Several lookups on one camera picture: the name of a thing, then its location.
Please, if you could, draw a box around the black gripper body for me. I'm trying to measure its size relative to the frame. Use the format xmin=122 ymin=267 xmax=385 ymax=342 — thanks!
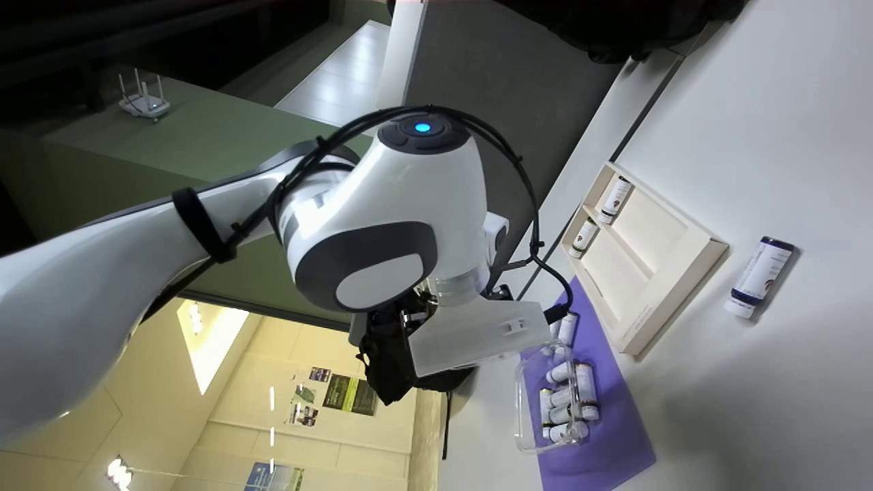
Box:
xmin=348 ymin=288 xmax=456 ymax=407

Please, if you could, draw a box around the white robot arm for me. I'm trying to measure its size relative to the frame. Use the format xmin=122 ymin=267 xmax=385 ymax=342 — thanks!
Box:
xmin=0 ymin=106 xmax=488 ymax=441

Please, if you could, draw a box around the white vial in container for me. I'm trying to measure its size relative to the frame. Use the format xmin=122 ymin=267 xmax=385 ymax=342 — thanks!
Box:
xmin=544 ymin=360 xmax=574 ymax=385
xmin=536 ymin=387 xmax=554 ymax=424
xmin=543 ymin=420 xmax=588 ymax=443
xmin=574 ymin=363 xmax=598 ymax=404
xmin=554 ymin=312 xmax=579 ymax=347

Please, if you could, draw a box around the white vial in tray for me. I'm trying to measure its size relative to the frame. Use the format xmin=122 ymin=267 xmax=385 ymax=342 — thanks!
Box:
xmin=599 ymin=177 xmax=633 ymax=217
xmin=570 ymin=221 xmax=599 ymax=252

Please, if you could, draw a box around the purple mat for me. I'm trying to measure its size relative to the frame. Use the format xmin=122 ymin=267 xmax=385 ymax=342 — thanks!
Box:
xmin=536 ymin=280 xmax=654 ymax=491

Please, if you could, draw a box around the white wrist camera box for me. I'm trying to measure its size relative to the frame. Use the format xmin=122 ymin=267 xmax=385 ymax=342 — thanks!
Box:
xmin=409 ymin=296 xmax=551 ymax=377

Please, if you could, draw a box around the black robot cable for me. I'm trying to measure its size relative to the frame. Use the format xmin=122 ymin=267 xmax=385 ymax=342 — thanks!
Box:
xmin=172 ymin=104 xmax=579 ymax=321

